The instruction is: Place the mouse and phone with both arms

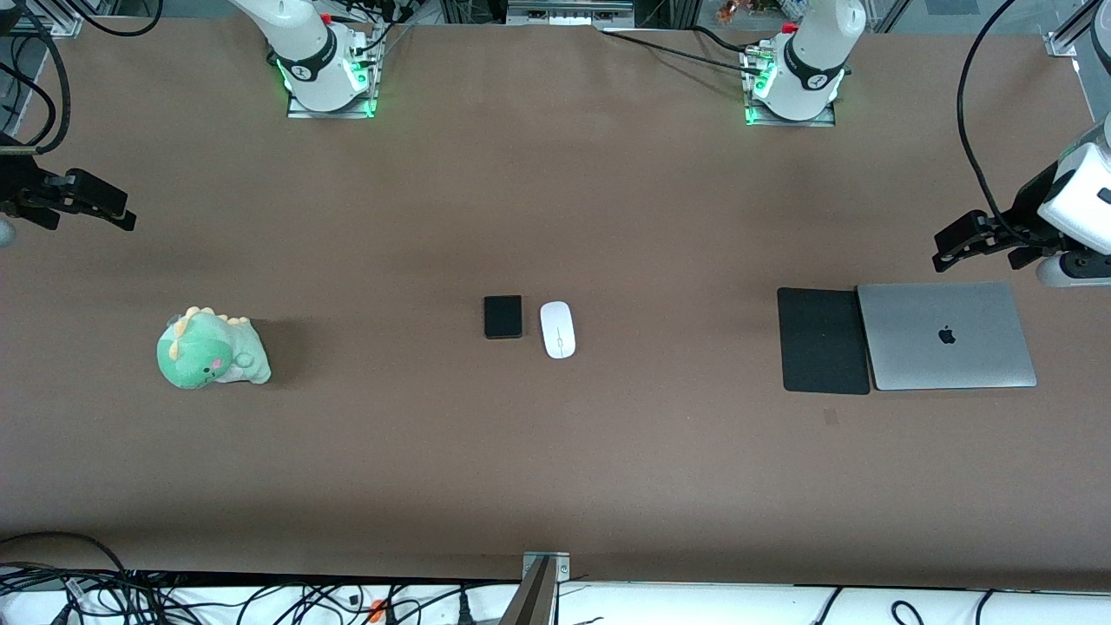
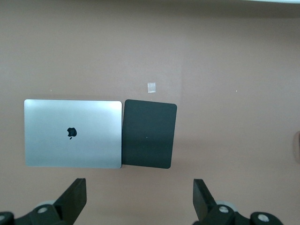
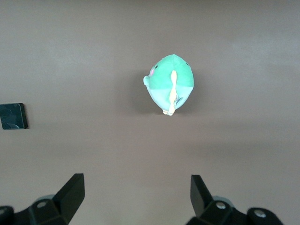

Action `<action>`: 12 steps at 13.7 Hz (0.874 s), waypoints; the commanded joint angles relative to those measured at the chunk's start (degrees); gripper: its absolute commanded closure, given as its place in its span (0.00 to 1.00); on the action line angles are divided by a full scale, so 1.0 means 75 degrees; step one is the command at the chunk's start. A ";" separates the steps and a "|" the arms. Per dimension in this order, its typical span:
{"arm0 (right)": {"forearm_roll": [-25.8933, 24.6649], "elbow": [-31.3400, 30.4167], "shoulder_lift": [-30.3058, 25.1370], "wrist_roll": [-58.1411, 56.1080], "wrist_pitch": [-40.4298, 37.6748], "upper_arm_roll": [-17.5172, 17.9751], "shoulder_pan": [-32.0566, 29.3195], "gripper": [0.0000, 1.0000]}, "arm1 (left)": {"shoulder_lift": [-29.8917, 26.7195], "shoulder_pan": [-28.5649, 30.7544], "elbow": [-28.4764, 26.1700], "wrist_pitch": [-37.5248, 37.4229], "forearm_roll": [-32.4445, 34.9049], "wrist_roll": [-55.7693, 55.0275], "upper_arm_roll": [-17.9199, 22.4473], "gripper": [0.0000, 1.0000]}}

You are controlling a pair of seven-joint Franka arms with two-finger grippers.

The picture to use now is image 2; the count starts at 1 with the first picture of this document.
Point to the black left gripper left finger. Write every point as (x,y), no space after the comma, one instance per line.
(72,199)

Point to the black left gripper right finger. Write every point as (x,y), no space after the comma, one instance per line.
(202,201)

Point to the black mouse pad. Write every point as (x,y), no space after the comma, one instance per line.
(150,133)

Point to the silver closed laptop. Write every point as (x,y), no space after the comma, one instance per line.
(70,145)

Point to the small clear tape piece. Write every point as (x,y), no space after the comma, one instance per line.
(151,87)

